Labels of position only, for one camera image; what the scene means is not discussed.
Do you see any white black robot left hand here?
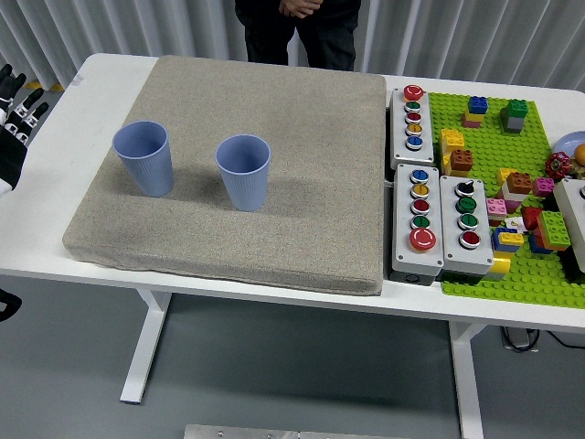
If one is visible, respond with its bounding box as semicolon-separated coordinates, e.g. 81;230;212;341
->
0;63;49;196

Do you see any blue ribbed cup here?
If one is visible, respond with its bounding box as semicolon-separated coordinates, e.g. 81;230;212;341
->
112;120;175;198
215;134;272;212

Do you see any person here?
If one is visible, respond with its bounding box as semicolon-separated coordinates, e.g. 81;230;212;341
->
234;0;362;73

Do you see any white pleated curtain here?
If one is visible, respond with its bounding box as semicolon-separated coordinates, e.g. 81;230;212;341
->
0;0;585;91

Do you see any grey-brown mat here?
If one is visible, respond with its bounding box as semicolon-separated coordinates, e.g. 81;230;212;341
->
60;54;387;297

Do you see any grey five-button control box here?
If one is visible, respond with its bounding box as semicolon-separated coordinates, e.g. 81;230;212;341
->
391;163;445;275
389;84;435;169

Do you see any brown toy brick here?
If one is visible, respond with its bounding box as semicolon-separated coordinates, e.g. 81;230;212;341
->
505;171;534;195
449;148;474;173

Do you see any green brick baseplate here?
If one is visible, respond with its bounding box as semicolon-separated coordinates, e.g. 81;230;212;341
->
427;91;585;308

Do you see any green toy brick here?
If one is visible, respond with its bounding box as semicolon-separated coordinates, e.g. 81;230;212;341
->
505;98;530;119

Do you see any white table leg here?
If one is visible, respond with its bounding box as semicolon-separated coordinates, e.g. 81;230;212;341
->
447;319;485;439
119;288;174;406

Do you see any grey toy brick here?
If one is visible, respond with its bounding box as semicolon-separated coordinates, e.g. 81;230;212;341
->
500;107;527;134

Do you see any grey four-button control box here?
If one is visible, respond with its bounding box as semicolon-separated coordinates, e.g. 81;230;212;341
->
438;174;495;276

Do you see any blue plate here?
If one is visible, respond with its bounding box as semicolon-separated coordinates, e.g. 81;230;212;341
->
553;131;585;159

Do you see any red toy brick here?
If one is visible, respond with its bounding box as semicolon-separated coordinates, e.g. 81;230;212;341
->
520;206;545;231

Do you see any yellow cylinder toy brick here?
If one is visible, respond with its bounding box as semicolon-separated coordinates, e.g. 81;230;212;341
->
482;254;512;281

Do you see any white box with black base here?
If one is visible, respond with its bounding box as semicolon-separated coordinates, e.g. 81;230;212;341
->
551;177;585;285

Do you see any green orange layered brick stack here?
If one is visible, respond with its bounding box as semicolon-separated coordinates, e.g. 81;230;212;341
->
535;209;572;252

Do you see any black floor cable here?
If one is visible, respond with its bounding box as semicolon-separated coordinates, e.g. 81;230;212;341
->
538;328;585;351

